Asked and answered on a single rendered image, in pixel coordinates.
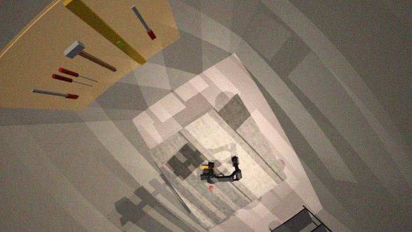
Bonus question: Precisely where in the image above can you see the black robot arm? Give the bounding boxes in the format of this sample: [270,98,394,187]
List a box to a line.
[200,156,242,184]

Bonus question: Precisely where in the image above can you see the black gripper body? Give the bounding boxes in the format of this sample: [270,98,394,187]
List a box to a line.
[208,162,215,173]

